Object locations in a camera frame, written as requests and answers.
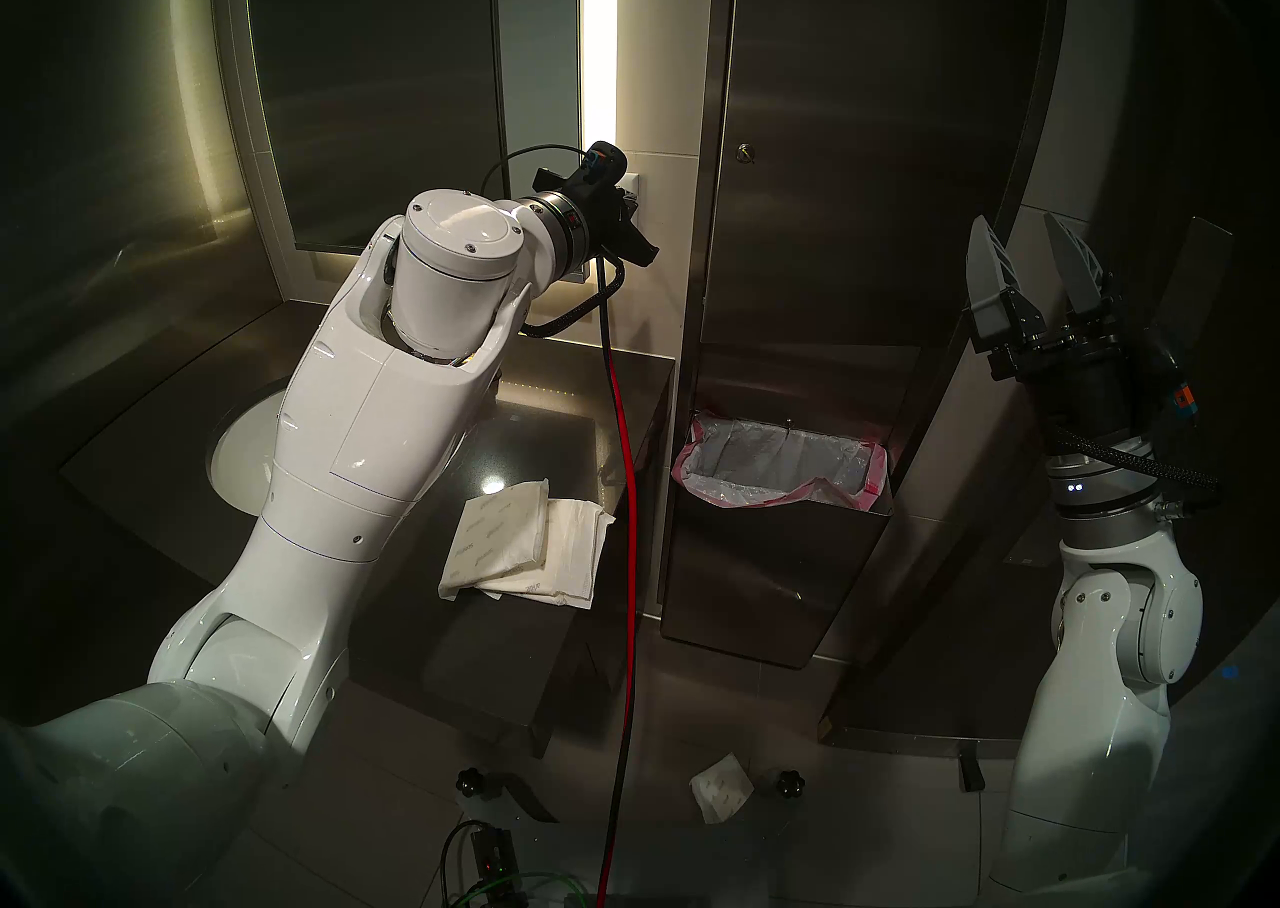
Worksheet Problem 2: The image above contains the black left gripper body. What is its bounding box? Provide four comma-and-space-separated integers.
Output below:
558, 169, 638, 249

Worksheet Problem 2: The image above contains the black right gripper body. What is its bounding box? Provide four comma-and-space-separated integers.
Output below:
998, 334, 1153, 462

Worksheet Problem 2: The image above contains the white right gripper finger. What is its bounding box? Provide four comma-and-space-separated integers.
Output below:
963, 214, 1048, 384
1043, 211, 1128, 344

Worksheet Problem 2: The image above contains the stainless towel dispenser door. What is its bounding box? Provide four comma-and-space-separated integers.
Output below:
690, 0, 1051, 437

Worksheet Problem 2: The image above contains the white folded paper towel stack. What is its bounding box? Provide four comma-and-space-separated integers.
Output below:
500, 498, 616, 609

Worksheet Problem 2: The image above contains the printed paper towel pack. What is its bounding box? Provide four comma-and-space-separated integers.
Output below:
438, 478, 551, 602

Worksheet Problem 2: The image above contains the crumpled white paper towel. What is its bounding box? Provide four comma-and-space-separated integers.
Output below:
690, 754, 754, 825

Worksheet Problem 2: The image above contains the bright vertical light strip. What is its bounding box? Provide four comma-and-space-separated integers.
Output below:
580, 0, 618, 152

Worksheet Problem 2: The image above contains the dark metal stall partition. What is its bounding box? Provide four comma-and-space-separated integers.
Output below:
818, 211, 1236, 792

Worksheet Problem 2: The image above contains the trash bin with liner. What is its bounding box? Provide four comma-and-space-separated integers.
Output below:
672, 409, 891, 515

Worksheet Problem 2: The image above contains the stainless waste bin panel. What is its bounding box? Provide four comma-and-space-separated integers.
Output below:
658, 471, 894, 669

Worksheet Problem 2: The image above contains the white round sink basin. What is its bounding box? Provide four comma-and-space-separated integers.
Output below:
205, 386, 291, 517

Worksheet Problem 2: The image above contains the black electronics box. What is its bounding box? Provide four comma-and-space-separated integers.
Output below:
470, 821, 521, 887

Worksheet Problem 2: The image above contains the thin black camera cable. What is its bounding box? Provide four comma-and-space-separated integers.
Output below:
480, 144, 591, 197

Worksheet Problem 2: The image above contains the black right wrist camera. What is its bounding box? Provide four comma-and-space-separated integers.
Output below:
1140, 321, 1201, 432

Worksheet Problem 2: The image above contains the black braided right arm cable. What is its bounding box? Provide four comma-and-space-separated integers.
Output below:
1045, 421, 1223, 509

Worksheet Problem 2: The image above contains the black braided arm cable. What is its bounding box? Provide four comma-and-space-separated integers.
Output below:
520, 256, 626, 339
1045, 421, 1223, 509

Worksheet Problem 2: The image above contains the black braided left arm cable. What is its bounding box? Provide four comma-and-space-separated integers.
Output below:
520, 256, 626, 339

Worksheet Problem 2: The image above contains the stainless dispenser cabinet frame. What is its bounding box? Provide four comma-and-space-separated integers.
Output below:
655, 0, 1069, 669

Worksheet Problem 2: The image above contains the large wall mirror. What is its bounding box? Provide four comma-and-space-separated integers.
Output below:
215, 0, 583, 262

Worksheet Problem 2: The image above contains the red and black power cable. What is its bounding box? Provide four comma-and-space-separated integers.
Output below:
595, 256, 641, 908

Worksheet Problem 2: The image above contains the green network cable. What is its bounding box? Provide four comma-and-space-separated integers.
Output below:
445, 871, 591, 908

